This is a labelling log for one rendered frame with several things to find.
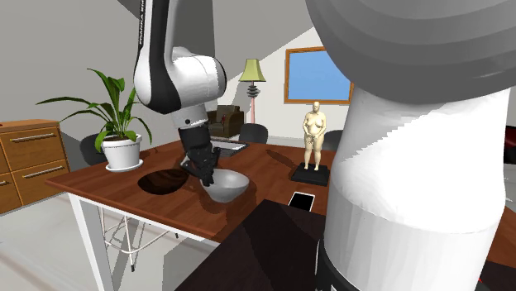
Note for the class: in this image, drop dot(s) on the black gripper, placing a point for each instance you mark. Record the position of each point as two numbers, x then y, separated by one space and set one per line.
196 141

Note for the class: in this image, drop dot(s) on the grey bowl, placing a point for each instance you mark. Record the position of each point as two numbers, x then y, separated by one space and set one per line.
229 187

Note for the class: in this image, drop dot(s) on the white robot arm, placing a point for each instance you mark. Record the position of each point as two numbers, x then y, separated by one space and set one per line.
403 181

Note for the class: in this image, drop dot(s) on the grey flat tray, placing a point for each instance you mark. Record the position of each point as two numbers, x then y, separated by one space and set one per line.
232 148

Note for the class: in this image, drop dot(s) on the dark brown wooden bowl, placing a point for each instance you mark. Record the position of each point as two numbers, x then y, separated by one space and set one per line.
163 181

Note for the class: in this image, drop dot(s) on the dark brown armchair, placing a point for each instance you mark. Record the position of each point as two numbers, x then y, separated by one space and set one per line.
225 121

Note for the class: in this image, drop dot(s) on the brown table white legs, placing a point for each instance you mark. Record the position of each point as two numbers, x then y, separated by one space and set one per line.
274 173

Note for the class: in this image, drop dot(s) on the green plant in white pot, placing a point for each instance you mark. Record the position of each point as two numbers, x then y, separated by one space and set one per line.
121 153

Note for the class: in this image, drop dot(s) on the dark robot stand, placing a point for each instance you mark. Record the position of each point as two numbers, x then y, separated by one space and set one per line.
262 250

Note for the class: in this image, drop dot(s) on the black phone white edge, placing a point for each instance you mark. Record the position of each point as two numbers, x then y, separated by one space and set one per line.
302 201

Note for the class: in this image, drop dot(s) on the floor lamp green shade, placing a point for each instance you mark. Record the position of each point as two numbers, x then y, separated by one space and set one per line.
252 72

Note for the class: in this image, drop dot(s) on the beige human figure black base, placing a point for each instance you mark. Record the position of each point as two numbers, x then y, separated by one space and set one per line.
314 129

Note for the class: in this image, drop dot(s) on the wooden chest of drawers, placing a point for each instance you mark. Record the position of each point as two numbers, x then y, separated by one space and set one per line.
34 161

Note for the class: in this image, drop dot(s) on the blue wall picture wooden frame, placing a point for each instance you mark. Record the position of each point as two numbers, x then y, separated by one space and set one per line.
314 76

